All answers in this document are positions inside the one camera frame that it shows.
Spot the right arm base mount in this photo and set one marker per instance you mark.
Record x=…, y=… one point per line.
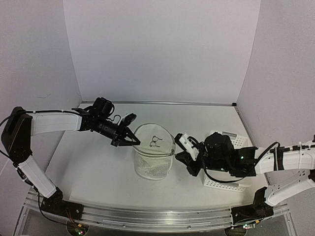
x=258, y=210

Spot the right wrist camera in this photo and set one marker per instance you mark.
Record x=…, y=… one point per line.
x=187, y=144

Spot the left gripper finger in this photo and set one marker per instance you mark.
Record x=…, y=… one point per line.
x=129, y=135
x=124, y=143

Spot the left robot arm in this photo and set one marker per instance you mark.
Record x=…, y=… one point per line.
x=22, y=128

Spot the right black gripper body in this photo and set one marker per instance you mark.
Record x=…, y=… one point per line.
x=194, y=170

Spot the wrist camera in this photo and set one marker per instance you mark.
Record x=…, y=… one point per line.
x=128, y=119
x=187, y=144

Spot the white mesh laundry bag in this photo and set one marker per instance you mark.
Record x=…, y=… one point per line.
x=154, y=156

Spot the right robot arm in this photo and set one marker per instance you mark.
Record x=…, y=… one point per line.
x=277, y=158

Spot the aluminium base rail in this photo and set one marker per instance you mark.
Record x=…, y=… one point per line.
x=153, y=221

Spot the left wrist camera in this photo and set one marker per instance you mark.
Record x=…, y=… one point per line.
x=128, y=119

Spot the white plastic basket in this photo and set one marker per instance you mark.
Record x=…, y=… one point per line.
x=228, y=162

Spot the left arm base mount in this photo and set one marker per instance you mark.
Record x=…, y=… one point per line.
x=56, y=205

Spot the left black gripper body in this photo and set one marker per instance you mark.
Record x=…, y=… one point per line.
x=112, y=132

